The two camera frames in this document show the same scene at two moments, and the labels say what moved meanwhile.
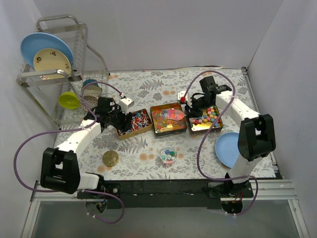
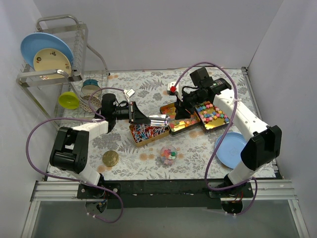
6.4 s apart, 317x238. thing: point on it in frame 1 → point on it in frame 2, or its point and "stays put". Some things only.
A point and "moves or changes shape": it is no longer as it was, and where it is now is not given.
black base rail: x=167 y=194 stays put
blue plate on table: x=226 y=148 stays put
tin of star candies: x=201 y=126 moves or changes shape
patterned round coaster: x=91 y=101 stays put
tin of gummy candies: x=163 y=126 moves or changes shape
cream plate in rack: x=52 y=59 stays put
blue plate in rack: x=32 y=43 stays put
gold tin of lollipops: x=141 y=123 moves or changes shape
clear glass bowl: x=168 y=154 stays put
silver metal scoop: x=175 y=114 → x=159 y=120
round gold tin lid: x=110 y=158 stays put
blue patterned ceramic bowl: x=92 y=88 stays put
